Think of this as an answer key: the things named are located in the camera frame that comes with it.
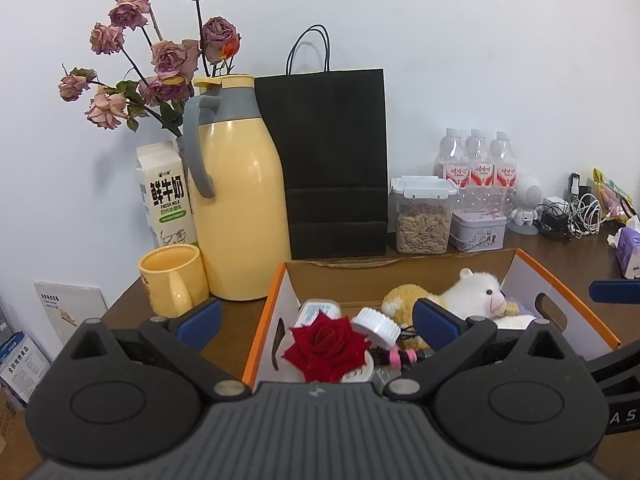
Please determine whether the orange cardboard box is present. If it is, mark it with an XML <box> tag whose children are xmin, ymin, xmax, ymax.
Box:
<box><xmin>241</xmin><ymin>247</ymin><xmax>623</xmax><ymax>394</ymax></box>

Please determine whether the white tin box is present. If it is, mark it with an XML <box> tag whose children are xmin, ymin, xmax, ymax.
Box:
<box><xmin>449</xmin><ymin>210</ymin><xmax>506</xmax><ymax>252</ymax></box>

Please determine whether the tangle of cables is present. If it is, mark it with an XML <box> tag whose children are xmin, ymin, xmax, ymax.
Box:
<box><xmin>534</xmin><ymin>194</ymin><xmax>604</xmax><ymax>241</ymax></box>

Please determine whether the white bottle cap jar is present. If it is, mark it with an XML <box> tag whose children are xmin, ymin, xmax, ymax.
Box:
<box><xmin>350</xmin><ymin>308</ymin><xmax>401</xmax><ymax>350</ymax></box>

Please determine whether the water bottle right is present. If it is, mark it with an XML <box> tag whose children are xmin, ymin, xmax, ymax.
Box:
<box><xmin>490</xmin><ymin>131</ymin><xmax>518</xmax><ymax>190</ymax></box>

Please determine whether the red rose flower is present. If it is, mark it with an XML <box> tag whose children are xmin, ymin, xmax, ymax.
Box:
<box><xmin>283</xmin><ymin>312</ymin><xmax>370</xmax><ymax>384</ymax></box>

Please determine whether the blue white carton box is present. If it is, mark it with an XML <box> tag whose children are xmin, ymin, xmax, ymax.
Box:
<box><xmin>1</xmin><ymin>332</ymin><xmax>50</xmax><ymax>408</ymax></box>

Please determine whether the pink black hair brush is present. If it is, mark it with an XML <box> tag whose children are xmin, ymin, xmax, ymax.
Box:
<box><xmin>369</xmin><ymin>348</ymin><xmax>433</xmax><ymax>372</ymax></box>

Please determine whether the purple tissue pack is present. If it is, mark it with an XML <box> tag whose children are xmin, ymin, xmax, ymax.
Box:
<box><xmin>608</xmin><ymin>226</ymin><xmax>640</xmax><ymax>280</ymax></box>

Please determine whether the white milk carton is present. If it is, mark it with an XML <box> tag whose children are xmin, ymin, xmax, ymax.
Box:
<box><xmin>137</xmin><ymin>141</ymin><xmax>198</xmax><ymax>248</ymax></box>

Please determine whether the water bottle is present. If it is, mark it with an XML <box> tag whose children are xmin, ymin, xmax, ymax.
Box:
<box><xmin>490</xmin><ymin>131</ymin><xmax>518</xmax><ymax>190</ymax></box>
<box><xmin>434</xmin><ymin>128</ymin><xmax>470</xmax><ymax>188</ymax></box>
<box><xmin>465</xmin><ymin>129</ymin><xmax>495</xmax><ymax>188</ymax></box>

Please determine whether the white booklet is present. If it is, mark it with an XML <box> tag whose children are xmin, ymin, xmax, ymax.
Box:
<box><xmin>34</xmin><ymin>282</ymin><xmax>108</xmax><ymax>344</ymax></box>

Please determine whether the white robot speaker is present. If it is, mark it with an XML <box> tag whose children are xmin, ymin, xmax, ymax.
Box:
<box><xmin>506</xmin><ymin>174</ymin><xmax>544</xmax><ymax>236</ymax></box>

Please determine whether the yellow thermos jug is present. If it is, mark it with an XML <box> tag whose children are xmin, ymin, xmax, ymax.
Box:
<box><xmin>182</xmin><ymin>75</ymin><xmax>291</xmax><ymax>301</ymax></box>

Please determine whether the water bottle left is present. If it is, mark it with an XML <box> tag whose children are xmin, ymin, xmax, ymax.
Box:
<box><xmin>434</xmin><ymin>128</ymin><xmax>470</xmax><ymax>188</ymax></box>

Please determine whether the clear container with seeds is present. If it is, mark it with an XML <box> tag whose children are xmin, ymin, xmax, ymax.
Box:
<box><xmin>390</xmin><ymin>176</ymin><xmax>458</xmax><ymax>255</ymax></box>

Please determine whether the colourful snack packet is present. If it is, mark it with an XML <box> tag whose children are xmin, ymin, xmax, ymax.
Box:
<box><xmin>592</xmin><ymin>168</ymin><xmax>637</xmax><ymax>223</ymax></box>

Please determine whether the black paper bag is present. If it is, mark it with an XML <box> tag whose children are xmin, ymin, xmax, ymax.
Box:
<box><xmin>255</xmin><ymin>53</ymin><xmax>388</xmax><ymax>259</ymax></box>

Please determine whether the water bottle middle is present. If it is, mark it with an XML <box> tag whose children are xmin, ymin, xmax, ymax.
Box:
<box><xmin>465</xmin><ymin>129</ymin><xmax>495</xmax><ymax>188</ymax></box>

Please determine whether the dried pink flower bouquet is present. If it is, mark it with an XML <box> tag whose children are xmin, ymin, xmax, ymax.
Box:
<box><xmin>58</xmin><ymin>0</ymin><xmax>242</xmax><ymax>138</ymax></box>

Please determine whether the plush alpaca toy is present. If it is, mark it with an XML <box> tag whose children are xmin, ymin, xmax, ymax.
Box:
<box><xmin>381</xmin><ymin>268</ymin><xmax>506</xmax><ymax>330</ymax></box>

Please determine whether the white round case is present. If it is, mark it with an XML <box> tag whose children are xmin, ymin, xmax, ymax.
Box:
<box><xmin>294</xmin><ymin>299</ymin><xmax>342</xmax><ymax>327</ymax></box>

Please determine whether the yellow mug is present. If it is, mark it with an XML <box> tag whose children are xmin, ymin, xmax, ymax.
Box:
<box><xmin>138</xmin><ymin>244</ymin><xmax>209</xmax><ymax>318</ymax></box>

